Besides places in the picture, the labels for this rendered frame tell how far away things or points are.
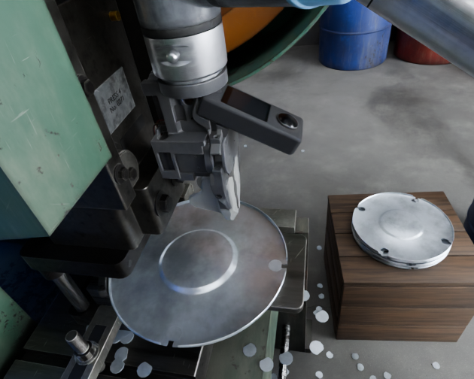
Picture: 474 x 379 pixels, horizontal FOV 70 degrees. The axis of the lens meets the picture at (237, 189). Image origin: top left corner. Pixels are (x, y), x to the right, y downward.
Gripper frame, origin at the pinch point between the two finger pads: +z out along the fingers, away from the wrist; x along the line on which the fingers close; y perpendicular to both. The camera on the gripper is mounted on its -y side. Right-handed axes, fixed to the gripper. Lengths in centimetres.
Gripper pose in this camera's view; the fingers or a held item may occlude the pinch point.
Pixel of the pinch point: (235, 211)
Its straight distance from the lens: 47.2
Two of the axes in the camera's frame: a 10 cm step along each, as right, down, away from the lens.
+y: -9.8, -0.3, 2.2
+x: -1.9, 6.6, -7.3
